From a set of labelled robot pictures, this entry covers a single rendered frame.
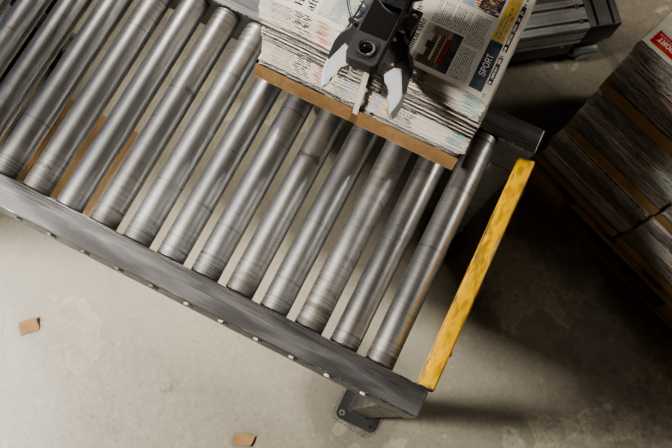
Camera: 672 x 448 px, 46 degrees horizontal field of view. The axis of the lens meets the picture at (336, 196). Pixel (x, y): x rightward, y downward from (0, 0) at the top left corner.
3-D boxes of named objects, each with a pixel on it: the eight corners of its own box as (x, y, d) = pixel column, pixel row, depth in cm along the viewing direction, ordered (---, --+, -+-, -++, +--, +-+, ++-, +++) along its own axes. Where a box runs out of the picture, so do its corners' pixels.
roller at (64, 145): (183, -7, 149) (179, -21, 145) (48, 207, 137) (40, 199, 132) (159, -18, 150) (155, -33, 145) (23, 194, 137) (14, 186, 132)
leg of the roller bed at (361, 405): (377, 399, 204) (418, 390, 139) (367, 420, 202) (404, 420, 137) (357, 389, 204) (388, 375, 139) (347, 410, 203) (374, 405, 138)
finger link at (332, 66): (334, 72, 121) (375, 39, 115) (320, 91, 117) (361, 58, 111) (320, 57, 120) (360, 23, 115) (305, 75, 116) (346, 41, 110)
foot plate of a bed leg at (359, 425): (397, 391, 205) (398, 391, 204) (373, 443, 201) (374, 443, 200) (351, 368, 206) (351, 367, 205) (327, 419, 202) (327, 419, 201)
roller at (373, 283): (471, 125, 143) (459, 109, 140) (358, 362, 130) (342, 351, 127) (449, 123, 146) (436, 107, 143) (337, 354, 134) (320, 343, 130)
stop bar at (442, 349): (534, 165, 139) (538, 162, 137) (433, 394, 127) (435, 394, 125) (517, 157, 139) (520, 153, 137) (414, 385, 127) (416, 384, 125)
